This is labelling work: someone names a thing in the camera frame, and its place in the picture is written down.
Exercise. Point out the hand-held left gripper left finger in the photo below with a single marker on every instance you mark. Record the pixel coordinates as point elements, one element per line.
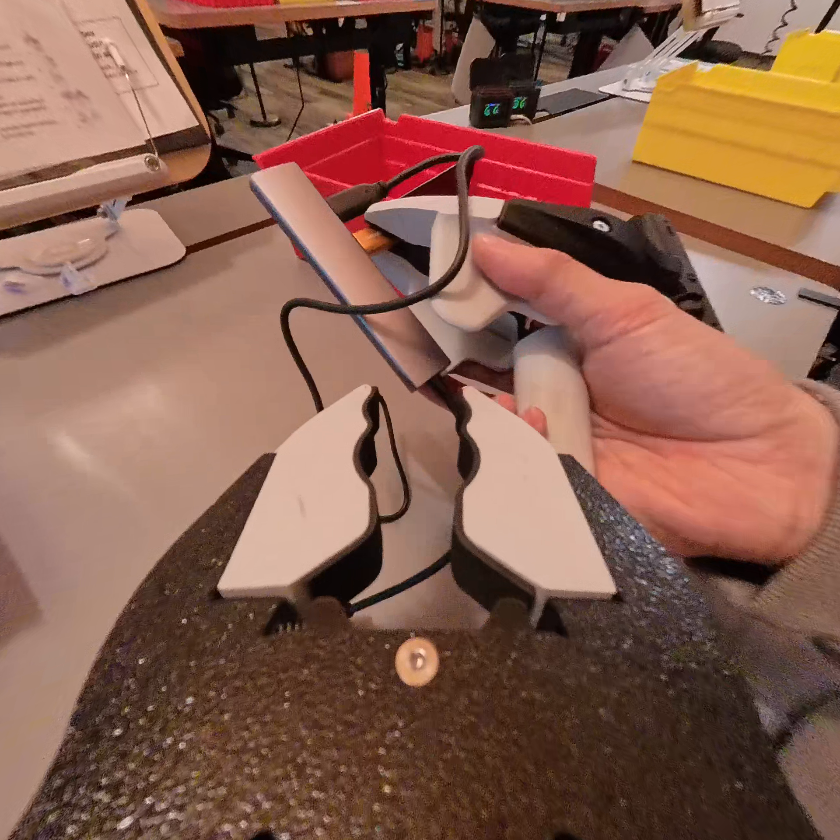
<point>308,512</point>

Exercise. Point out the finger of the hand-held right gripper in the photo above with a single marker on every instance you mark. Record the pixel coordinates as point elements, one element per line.
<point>472,344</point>
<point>413,220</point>

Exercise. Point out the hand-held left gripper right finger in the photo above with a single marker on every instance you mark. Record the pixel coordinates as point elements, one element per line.
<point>525,518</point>

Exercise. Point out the grey USB hub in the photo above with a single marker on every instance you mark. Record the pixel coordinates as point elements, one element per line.
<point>341,262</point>

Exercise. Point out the person's right forearm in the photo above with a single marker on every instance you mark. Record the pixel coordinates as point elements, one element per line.
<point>787,623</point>

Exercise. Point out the grey desk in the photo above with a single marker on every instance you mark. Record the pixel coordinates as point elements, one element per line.
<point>164,426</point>

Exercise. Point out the person's right hand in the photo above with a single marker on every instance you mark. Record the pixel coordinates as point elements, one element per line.
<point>689,426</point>

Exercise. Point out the orange connector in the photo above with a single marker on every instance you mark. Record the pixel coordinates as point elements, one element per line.
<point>375,241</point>

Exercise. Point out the grey table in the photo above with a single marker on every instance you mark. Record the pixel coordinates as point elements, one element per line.
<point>610,144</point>

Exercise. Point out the red plastic bin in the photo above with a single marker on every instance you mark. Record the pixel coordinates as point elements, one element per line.
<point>512,170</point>

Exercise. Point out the black charger with green display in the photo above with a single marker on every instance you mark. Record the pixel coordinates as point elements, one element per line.
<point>525,102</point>
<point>492,108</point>

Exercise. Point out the silver foil wrapper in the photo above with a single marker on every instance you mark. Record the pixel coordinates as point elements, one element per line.
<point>768,295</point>

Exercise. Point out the black flat pad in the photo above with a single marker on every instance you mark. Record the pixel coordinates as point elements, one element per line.
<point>571,102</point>

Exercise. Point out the yellow plastic bin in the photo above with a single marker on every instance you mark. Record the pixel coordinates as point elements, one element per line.
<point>735,131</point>
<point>810,56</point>

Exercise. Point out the clear acrylic stand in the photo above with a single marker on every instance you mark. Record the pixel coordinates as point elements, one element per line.
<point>656,62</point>

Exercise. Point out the wooden table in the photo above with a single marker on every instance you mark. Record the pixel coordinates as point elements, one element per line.
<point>295,12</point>

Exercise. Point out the wooden document stand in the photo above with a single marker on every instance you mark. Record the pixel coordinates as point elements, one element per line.
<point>118,249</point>

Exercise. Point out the printed instruction sheet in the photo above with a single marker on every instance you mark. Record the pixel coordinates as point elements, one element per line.
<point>65,85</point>

